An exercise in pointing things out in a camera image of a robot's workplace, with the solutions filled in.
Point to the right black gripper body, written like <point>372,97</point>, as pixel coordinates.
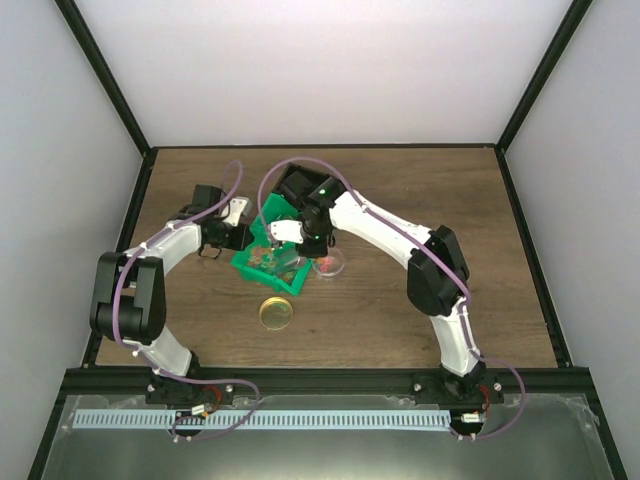
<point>319,249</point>

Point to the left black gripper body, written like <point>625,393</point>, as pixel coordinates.
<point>237,243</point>

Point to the clear plastic jar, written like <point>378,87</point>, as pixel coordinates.
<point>329,266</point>

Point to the green bin gummy candies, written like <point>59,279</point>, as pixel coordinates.
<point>256,262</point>

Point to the black bin candies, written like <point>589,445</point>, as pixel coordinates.
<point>297,182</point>

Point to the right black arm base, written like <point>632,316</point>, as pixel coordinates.
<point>438,386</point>

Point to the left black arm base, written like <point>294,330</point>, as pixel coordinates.
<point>170,392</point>

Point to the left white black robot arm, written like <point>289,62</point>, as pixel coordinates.
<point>129,298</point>

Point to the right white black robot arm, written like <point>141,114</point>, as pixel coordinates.
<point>437,272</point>

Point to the gold jar lid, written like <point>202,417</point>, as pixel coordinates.
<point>275,313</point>

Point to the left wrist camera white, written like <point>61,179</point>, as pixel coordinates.
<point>237,208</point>

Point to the light blue slotted cable duct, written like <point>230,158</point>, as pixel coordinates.
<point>404,420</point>

